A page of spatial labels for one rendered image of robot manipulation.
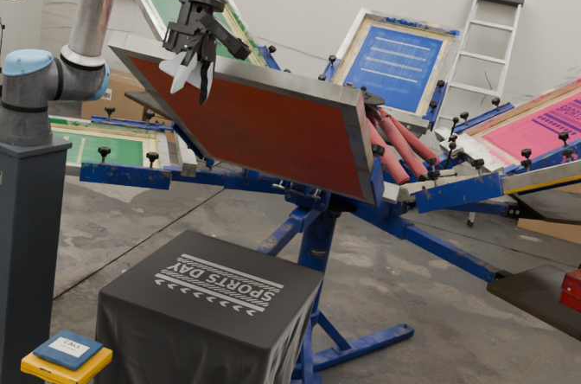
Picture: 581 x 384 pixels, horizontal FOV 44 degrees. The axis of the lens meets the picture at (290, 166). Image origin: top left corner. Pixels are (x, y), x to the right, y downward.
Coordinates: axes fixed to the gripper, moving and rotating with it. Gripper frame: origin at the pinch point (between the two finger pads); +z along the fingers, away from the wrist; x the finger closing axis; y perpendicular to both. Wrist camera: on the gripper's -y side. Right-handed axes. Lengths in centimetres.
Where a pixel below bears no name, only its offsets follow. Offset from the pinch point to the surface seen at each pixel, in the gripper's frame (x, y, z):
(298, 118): -30.4, -14.0, -3.9
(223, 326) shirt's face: -30, -10, 47
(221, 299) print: -41, -4, 44
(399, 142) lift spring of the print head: -141, -25, -12
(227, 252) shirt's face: -67, 5, 36
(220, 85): -21.5, 3.4, -6.3
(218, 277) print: -51, 1, 41
